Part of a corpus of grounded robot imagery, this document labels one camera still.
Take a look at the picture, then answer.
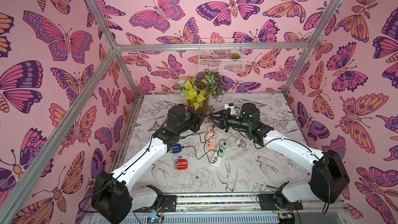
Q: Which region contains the pink power strip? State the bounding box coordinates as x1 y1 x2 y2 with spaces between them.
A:
205 125 216 151

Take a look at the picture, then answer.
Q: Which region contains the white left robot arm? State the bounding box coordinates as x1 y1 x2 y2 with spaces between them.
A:
90 104 206 224

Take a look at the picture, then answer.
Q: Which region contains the potted green artificial plant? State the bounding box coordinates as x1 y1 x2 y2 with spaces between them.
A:
175 70 227 114

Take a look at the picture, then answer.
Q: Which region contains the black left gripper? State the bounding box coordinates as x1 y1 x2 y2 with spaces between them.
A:
176 109 206 136

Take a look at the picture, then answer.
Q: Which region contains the white power strip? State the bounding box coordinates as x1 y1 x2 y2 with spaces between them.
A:
210 152 223 168

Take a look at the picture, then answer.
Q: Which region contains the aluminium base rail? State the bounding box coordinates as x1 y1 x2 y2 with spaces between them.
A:
83 191 349 224

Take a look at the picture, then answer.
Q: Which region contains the small plant in basket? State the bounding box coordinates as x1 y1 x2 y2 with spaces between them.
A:
230 53 241 60

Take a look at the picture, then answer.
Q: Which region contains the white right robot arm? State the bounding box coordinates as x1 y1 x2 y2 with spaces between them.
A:
208 103 350 209

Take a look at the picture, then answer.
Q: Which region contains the white wire wall basket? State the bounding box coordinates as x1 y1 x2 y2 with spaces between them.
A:
197 43 247 73

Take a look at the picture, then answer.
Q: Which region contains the white power plug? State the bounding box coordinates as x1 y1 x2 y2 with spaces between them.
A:
235 139 246 148

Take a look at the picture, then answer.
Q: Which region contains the green power adapter cube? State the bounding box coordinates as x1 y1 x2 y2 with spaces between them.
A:
220 141 229 150

